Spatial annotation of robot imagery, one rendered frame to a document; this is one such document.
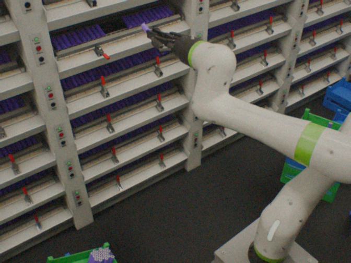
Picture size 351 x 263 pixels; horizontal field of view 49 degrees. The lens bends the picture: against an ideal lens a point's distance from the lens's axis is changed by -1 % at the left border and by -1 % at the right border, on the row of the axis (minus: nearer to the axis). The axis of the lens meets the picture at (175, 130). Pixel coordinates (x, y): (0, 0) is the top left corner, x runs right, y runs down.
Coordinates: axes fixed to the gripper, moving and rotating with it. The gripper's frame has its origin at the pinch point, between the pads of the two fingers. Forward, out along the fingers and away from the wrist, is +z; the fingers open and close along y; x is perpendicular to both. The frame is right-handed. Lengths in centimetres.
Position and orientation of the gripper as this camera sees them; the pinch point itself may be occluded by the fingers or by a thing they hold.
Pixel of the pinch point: (155, 35)
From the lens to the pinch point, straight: 142.9
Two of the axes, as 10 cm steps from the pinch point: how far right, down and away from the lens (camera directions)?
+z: -5.7, -4.2, 7.1
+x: -0.9, -8.3, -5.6
